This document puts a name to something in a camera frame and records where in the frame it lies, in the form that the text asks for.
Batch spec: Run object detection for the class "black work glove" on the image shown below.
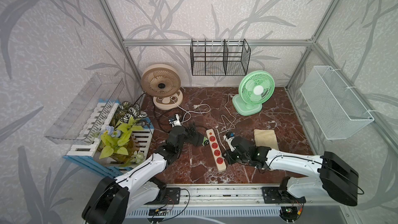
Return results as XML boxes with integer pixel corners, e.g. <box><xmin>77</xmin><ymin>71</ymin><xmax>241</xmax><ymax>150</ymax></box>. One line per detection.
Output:
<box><xmin>186</xmin><ymin>124</ymin><xmax>209</xmax><ymax>147</ymax></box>

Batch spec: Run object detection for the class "beige red power strip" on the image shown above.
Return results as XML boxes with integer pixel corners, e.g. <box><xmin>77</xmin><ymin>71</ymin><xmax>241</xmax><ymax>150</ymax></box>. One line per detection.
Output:
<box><xmin>206</xmin><ymin>129</ymin><xmax>227</xmax><ymax>172</ymax></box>

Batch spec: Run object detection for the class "green fan white cable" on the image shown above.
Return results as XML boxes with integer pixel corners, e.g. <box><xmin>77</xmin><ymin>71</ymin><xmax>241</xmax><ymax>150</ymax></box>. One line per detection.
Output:
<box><xmin>216</xmin><ymin>94</ymin><xmax>237</xmax><ymax>150</ymax></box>

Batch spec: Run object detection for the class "beige fan white cable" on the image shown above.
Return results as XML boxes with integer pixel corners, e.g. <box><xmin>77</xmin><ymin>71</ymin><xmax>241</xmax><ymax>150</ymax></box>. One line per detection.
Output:
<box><xmin>172</xmin><ymin>96</ymin><xmax>211</xmax><ymax>127</ymax></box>

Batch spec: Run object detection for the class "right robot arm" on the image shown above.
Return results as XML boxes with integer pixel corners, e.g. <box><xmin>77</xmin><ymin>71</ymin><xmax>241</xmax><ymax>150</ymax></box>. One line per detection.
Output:
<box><xmin>223</xmin><ymin>132</ymin><xmax>364</xmax><ymax>206</ymax></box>

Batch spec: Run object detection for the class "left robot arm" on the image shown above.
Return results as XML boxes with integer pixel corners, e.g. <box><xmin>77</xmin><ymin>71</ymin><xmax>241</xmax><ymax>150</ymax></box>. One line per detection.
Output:
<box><xmin>81</xmin><ymin>125</ymin><xmax>203</xmax><ymax>224</ymax></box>

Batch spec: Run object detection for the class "beige desk fan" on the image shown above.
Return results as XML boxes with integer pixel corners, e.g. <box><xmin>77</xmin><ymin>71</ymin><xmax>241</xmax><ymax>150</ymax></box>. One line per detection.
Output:
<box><xmin>141</xmin><ymin>64</ymin><xmax>183</xmax><ymax>111</ymax></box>

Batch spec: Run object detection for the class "green desk fan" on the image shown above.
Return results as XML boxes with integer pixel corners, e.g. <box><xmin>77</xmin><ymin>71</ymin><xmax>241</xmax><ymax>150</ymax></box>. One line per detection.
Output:
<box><xmin>232</xmin><ymin>71</ymin><xmax>275</xmax><ymax>116</ymax></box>

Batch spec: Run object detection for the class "cream leather glove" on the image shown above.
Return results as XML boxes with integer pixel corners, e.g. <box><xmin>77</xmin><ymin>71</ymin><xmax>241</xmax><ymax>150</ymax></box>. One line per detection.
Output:
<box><xmin>254</xmin><ymin>129</ymin><xmax>279</xmax><ymax>150</ymax></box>

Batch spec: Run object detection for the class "artificial green plant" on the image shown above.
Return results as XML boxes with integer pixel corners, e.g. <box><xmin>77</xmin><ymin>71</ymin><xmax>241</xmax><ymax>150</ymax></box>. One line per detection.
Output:
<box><xmin>96</xmin><ymin>101</ymin><xmax>147</xmax><ymax>167</ymax></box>

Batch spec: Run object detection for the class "blue white wooden crate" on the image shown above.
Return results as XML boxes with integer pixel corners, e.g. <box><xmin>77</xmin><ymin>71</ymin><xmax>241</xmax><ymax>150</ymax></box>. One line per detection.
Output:
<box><xmin>64</xmin><ymin>101</ymin><xmax>154</xmax><ymax>177</ymax></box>

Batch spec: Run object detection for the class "clear plastic tray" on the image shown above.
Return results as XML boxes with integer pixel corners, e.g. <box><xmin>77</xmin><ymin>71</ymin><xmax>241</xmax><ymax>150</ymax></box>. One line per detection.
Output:
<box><xmin>45</xmin><ymin>73</ymin><xmax>124</xmax><ymax>145</ymax></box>

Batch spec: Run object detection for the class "white mesh basket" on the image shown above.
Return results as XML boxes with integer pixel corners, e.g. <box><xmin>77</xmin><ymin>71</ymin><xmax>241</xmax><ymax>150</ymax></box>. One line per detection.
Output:
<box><xmin>300</xmin><ymin>66</ymin><xmax>374</xmax><ymax>140</ymax></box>

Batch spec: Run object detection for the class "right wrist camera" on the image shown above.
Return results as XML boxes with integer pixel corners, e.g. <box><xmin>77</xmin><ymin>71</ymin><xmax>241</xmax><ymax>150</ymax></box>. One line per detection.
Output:
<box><xmin>223</xmin><ymin>132</ymin><xmax>235</xmax><ymax>151</ymax></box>

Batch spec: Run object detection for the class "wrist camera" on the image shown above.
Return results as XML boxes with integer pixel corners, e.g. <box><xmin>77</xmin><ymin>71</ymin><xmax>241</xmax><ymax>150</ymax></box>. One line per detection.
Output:
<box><xmin>223</xmin><ymin>132</ymin><xmax>235</xmax><ymax>151</ymax></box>
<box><xmin>169</xmin><ymin>114</ymin><xmax>182</xmax><ymax>127</ymax></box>

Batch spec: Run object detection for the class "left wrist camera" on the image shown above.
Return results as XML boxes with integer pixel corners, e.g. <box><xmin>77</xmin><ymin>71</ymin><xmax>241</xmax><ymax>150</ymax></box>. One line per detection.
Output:
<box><xmin>169</xmin><ymin>114</ymin><xmax>182</xmax><ymax>127</ymax></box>

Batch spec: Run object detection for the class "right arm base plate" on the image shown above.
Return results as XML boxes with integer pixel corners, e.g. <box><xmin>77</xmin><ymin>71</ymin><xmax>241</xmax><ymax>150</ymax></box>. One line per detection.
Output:
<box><xmin>261</xmin><ymin>187</ymin><xmax>306</xmax><ymax>204</ymax></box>

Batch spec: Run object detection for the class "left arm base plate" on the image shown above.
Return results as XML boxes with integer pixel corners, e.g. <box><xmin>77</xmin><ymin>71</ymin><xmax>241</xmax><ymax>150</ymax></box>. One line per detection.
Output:
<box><xmin>146</xmin><ymin>187</ymin><xmax>181</xmax><ymax>205</ymax></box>

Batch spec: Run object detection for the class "black power strip cable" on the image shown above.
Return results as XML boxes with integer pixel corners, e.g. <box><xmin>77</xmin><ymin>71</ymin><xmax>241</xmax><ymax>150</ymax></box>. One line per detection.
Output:
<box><xmin>133</xmin><ymin>92</ymin><xmax>212</xmax><ymax>134</ymax></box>

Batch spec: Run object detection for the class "black wire basket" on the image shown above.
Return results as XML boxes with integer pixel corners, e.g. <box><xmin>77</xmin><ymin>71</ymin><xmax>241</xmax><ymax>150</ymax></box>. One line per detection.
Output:
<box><xmin>190</xmin><ymin>39</ymin><xmax>251</xmax><ymax>76</ymax></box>

